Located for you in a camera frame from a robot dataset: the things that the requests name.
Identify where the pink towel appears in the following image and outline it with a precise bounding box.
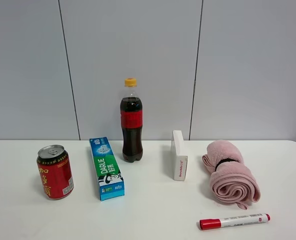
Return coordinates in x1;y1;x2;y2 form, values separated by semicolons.
202;140;261;210

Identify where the cola bottle yellow cap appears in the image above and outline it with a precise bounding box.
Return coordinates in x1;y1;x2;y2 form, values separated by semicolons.
120;78;143;163

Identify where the red herbal tea can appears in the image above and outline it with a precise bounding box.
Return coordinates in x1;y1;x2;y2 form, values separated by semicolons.
36;144;74;200

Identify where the red whiteboard marker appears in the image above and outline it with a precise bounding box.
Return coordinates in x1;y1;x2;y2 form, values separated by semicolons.
199;213;271;231

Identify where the green blue toothpaste box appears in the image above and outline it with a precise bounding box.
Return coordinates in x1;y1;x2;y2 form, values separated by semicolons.
89;137;125;201

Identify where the white rectangular box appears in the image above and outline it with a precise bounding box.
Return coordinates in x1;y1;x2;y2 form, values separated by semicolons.
170;130;188;181

